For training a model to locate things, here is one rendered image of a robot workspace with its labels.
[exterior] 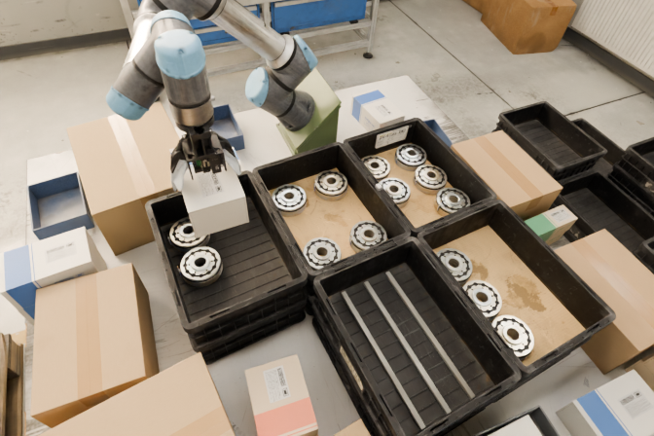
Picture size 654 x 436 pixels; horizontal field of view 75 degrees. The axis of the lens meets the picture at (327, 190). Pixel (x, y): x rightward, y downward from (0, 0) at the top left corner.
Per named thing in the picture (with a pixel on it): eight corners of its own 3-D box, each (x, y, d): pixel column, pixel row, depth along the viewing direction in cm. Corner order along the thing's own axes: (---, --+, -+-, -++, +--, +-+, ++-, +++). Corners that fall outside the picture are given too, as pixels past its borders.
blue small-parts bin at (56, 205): (36, 199, 141) (26, 185, 136) (85, 185, 146) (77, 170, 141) (42, 244, 130) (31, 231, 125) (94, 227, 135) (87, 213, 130)
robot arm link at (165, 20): (130, 43, 81) (135, 75, 75) (163, -3, 78) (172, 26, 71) (166, 64, 87) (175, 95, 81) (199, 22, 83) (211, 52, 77)
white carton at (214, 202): (177, 176, 105) (168, 149, 98) (225, 163, 108) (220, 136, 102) (196, 238, 93) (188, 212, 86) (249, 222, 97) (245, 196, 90)
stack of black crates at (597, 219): (519, 232, 213) (549, 186, 188) (563, 214, 222) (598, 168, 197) (579, 300, 190) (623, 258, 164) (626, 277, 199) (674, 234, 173)
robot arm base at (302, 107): (278, 115, 164) (260, 103, 157) (305, 86, 160) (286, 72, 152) (293, 139, 155) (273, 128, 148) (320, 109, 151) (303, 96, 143)
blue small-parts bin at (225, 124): (194, 126, 170) (191, 111, 165) (231, 117, 174) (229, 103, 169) (205, 158, 158) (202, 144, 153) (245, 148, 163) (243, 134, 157)
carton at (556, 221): (512, 255, 129) (520, 244, 124) (498, 240, 132) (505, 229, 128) (568, 230, 137) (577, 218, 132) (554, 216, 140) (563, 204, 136)
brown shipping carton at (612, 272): (526, 281, 130) (548, 252, 118) (578, 258, 137) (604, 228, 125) (603, 375, 112) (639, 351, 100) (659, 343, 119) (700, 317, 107)
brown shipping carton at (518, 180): (439, 176, 158) (451, 144, 146) (487, 162, 165) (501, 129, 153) (490, 238, 140) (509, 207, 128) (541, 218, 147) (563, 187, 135)
